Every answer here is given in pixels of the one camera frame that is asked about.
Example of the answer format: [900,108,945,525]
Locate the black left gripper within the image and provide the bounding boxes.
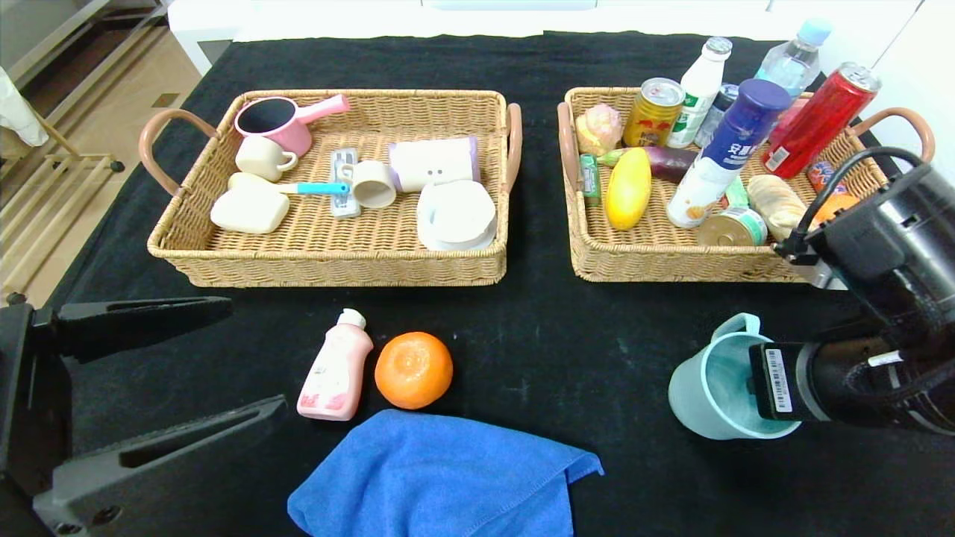
[0,295,289,537]

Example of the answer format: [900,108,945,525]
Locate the pink lotion bottle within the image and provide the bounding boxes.
[297,309,374,422]

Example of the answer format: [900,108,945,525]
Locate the teal plastic mug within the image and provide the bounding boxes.
[668,313,803,441]

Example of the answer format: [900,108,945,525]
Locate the white bottle dark blue cap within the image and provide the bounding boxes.
[666,78,792,229]

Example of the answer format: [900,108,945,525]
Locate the cream rounded soap box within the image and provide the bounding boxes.
[210,186,290,235]

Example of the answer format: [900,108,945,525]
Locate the wooden rack on wheels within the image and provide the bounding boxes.
[0,112,126,299]

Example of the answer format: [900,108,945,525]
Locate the orange tangerine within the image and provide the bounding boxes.
[374,332,454,410]
[812,192,860,226]

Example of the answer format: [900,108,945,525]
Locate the white grey razor pack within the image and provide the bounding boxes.
[329,148,362,219]

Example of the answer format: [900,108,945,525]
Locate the white hanging cloth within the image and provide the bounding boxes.
[0,66,49,148]

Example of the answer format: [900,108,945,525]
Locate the pink toy saucepan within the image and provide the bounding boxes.
[234,94,351,157]

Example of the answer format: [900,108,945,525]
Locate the blue towel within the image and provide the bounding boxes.
[287,409,605,537]

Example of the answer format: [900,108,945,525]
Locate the small beige cup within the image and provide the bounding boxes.
[339,160,398,210]

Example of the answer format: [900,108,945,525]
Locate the white round container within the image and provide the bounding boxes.
[416,180,498,252]

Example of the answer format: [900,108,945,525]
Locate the white purple tissue pack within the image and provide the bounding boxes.
[388,136,480,194]

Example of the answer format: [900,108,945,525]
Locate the black table cloth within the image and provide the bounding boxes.
[0,31,955,537]

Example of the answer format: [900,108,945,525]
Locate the white furniture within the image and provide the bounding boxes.
[168,0,926,75]

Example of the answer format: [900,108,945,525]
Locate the green gum pack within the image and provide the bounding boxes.
[580,154,602,207]

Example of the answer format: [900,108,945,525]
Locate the yellow mango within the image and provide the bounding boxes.
[602,147,652,230]

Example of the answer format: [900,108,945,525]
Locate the purple eggplant toy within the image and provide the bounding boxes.
[597,145,698,184]

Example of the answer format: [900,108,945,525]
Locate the gold drink can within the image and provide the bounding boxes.
[622,78,685,148]

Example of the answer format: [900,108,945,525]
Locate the tin can green label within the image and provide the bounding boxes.
[696,207,768,247]

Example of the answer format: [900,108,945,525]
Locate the green white candy tube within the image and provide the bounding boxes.
[718,175,749,210]

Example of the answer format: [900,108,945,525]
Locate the small blue lidded jar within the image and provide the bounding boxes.
[694,84,739,148]

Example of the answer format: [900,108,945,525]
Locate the white milk bottle green label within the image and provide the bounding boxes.
[666,37,732,148]

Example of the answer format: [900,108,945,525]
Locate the beige bread loaf toy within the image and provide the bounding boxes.
[747,175,818,244]

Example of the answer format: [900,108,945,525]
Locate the orange blue snack packet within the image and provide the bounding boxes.
[806,160,849,198]

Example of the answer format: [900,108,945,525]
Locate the tall red drink can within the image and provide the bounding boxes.
[761,63,882,180]

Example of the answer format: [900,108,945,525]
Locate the clear water bottle blue cap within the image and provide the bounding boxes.
[755,19,831,98]

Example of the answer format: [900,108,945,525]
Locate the rectangular wicker basket brown handles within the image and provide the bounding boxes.
[557,87,936,283]
[139,89,522,289]

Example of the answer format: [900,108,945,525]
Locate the cream mug with handle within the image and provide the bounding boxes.
[235,135,299,183]

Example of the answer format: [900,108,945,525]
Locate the cream brush teal handle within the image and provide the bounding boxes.
[226,172,350,196]

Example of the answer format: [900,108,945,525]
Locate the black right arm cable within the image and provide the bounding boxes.
[791,145,930,258]

